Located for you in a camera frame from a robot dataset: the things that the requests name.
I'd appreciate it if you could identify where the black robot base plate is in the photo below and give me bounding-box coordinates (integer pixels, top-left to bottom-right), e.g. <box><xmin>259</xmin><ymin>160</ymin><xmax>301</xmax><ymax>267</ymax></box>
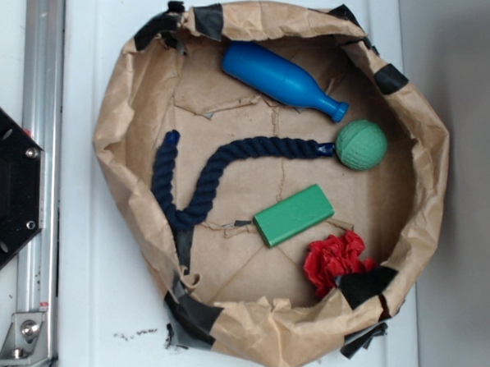
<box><xmin>0</xmin><ymin>108</ymin><xmax>44</xmax><ymax>271</ymax></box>

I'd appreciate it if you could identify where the aluminium extrusion rail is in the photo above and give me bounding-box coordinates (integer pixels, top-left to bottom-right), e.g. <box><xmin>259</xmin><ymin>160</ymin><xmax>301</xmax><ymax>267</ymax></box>
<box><xmin>15</xmin><ymin>0</ymin><xmax>66</xmax><ymax>367</ymax></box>

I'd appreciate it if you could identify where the green rubber ball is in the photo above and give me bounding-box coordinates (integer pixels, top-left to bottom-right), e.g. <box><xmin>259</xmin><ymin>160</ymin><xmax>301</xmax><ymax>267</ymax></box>
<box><xmin>335</xmin><ymin>120</ymin><xmax>387</xmax><ymax>171</ymax></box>

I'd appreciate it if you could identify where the metal corner bracket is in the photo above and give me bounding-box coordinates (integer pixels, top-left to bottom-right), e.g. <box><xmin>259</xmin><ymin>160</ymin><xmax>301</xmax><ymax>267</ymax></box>
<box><xmin>0</xmin><ymin>311</ymin><xmax>48</xmax><ymax>367</ymax></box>

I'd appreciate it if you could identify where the blue plastic bottle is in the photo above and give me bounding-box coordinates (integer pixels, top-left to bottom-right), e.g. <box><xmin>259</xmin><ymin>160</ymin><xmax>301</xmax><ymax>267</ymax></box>
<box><xmin>222</xmin><ymin>41</ymin><xmax>349</xmax><ymax>122</ymax></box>

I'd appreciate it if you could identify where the brown paper bag bowl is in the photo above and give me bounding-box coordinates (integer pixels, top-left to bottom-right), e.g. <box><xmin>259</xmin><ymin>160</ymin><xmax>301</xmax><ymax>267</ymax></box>
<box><xmin>93</xmin><ymin>1</ymin><xmax>450</xmax><ymax>367</ymax></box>

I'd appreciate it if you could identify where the dark blue rope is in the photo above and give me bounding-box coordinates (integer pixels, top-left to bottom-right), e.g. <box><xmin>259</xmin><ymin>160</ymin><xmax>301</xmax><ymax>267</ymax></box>
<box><xmin>149</xmin><ymin>129</ymin><xmax>337</xmax><ymax>239</ymax></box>

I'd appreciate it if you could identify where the red crumpled paper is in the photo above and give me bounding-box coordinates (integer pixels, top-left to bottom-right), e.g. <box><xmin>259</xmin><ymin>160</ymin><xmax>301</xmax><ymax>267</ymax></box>
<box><xmin>303</xmin><ymin>230</ymin><xmax>377</xmax><ymax>300</ymax></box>

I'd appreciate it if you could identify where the green rectangular block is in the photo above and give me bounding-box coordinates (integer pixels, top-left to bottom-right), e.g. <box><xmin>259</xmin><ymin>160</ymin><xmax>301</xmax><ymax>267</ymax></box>
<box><xmin>253</xmin><ymin>184</ymin><xmax>335</xmax><ymax>248</ymax></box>

